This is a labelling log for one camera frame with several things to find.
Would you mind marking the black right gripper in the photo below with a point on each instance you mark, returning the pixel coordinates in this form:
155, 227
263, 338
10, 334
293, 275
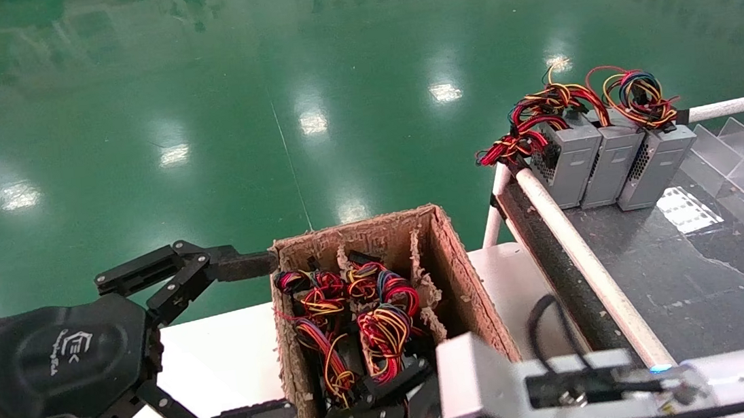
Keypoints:
429, 415

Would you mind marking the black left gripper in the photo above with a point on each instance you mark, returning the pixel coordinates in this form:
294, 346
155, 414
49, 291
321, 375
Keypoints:
66, 361

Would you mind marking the worn cardboard box with dividers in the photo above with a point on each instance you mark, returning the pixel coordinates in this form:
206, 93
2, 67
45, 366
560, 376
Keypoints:
468, 282

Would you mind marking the white pipe with black joint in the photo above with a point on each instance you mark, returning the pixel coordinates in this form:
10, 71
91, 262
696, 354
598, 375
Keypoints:
737, 106

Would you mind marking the white frame leg pipe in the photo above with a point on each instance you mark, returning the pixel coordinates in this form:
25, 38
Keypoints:
496, 204

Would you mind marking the long white frame pipe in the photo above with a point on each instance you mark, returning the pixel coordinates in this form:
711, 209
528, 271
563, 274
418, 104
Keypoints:
592, 263

